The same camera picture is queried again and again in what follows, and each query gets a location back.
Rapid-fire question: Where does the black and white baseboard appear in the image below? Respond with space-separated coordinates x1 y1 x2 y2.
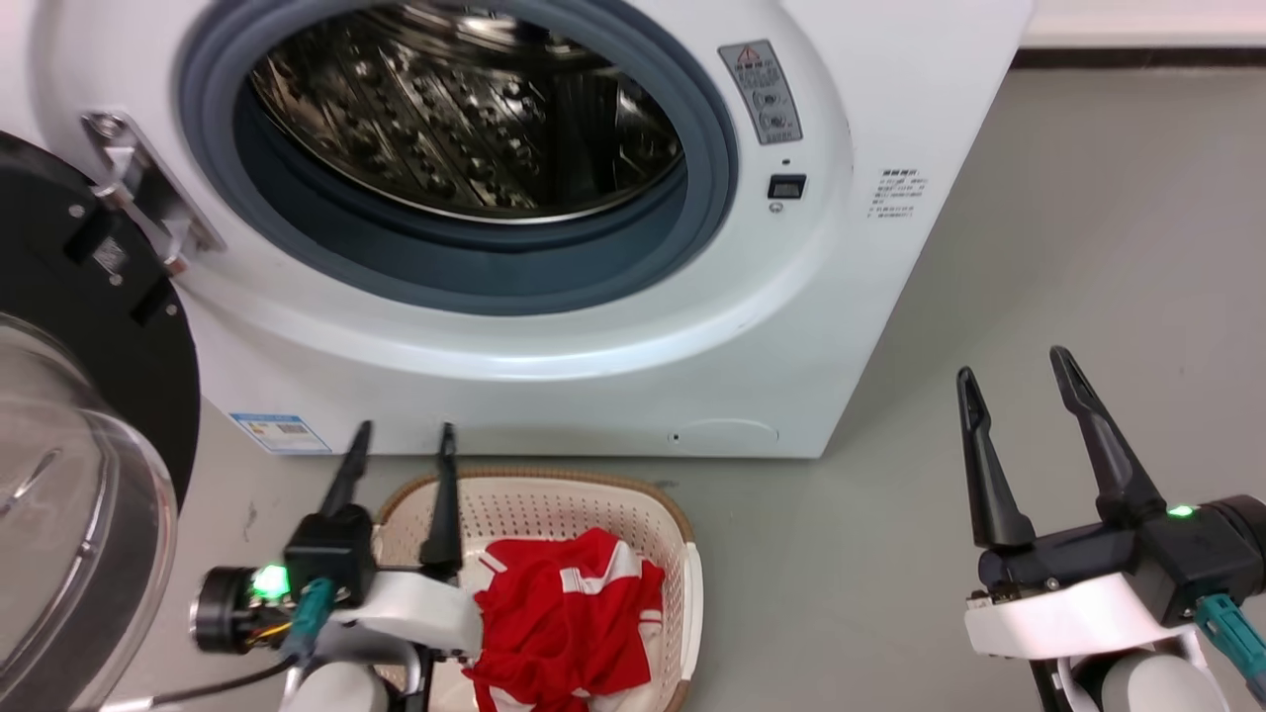
1011 0 1266 68

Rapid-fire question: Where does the grey rubber door gasket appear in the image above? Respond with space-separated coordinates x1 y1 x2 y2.
176 0 740 317

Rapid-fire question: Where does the silver metal door hinge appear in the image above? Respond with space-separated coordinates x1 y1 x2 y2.
82 111 226 278

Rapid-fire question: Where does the white front-load washing machine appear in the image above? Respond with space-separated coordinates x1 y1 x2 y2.
0 0 1035 459

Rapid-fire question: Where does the clear glass door bowl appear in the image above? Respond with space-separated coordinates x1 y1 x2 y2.
0 314 179 712

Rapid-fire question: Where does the thin black cable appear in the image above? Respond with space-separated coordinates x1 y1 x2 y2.
99 655 298 712

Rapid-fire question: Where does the round drain filter cover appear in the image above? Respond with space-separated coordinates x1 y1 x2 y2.
668 418 780 457

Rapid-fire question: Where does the teal cable connector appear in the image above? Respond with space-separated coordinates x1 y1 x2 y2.
1194 593 1266 705
285 578 337 662

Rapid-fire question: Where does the red and white jersey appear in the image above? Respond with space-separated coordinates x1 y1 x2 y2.
463 527 667 712

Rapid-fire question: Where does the stainless steel washing machine drum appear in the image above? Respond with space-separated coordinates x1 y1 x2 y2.
247 0 686 224

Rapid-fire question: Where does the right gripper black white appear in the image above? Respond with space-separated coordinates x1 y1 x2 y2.
955 345 1266 662

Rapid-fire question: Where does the grey warning sticker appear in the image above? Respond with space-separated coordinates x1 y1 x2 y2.
718 40 804 146

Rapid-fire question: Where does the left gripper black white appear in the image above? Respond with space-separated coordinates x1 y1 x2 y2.
191 420 484 662

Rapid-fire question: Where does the small text sticker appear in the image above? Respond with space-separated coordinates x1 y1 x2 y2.
867 166 931 221

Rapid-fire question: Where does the cream perforated laundry basket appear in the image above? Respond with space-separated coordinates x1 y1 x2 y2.
374 469 705 712

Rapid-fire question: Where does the blue energy label sticker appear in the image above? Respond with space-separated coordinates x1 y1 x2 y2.
229 412 332 455

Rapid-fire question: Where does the washing machine door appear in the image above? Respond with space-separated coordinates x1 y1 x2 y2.
0 132 202 712

